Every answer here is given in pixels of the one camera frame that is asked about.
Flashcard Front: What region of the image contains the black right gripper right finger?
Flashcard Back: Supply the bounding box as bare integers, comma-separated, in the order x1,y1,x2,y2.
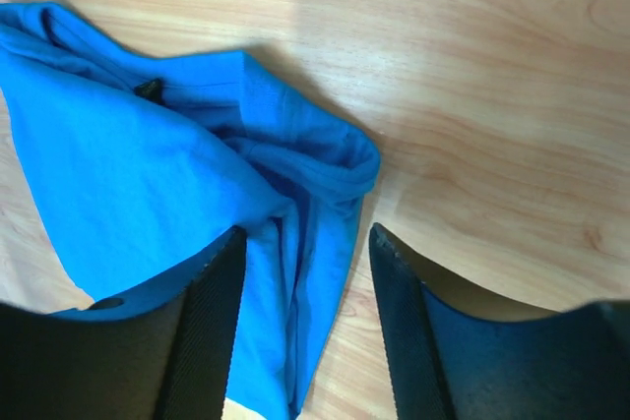
369,223,629,419

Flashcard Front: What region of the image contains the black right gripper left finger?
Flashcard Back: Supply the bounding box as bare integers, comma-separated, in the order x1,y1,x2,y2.
1,227,246,419

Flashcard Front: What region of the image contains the blue t shirt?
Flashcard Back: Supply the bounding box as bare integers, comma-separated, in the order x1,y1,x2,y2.
1,3,380,419

